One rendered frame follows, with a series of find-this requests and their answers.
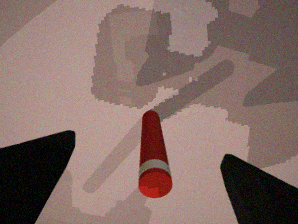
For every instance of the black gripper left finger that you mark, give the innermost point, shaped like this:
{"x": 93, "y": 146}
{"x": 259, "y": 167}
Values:
{"x": 28, "y": 174}

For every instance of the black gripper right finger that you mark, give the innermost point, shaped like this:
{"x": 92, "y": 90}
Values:
{"x": 256, "y": 196}

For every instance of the dark red peg with grey band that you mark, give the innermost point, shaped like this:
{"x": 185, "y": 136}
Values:
{"x": 154, "y": 178}

